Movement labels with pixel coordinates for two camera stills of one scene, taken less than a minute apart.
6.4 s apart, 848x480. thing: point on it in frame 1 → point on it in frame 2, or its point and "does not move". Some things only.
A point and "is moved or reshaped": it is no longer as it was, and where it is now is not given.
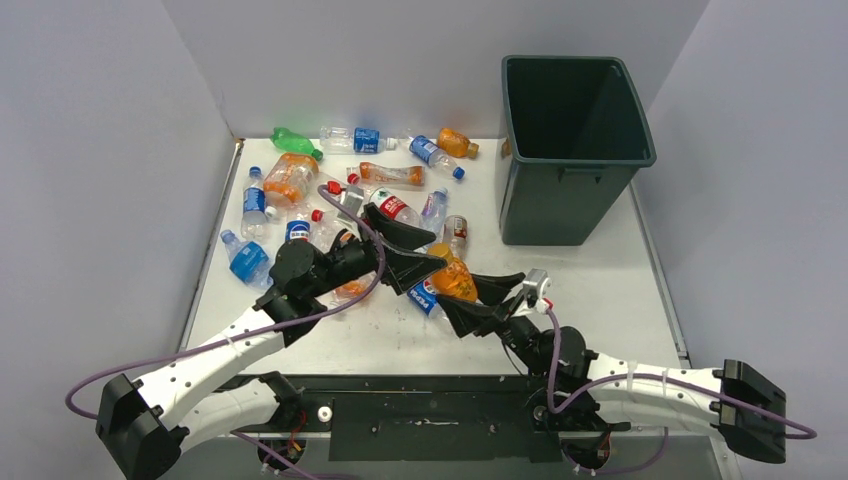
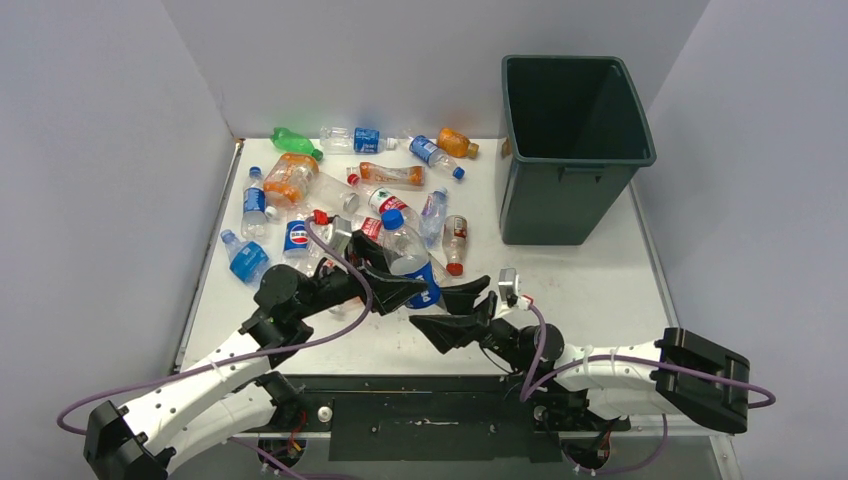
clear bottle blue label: [336, 140] does not move
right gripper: [482, 315] → [460, 327]
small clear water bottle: [434, 212] does not move
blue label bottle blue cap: [426, 150] does not move
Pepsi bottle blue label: [424, 296] is moved or reshaped
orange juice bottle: [456, 144] does not move
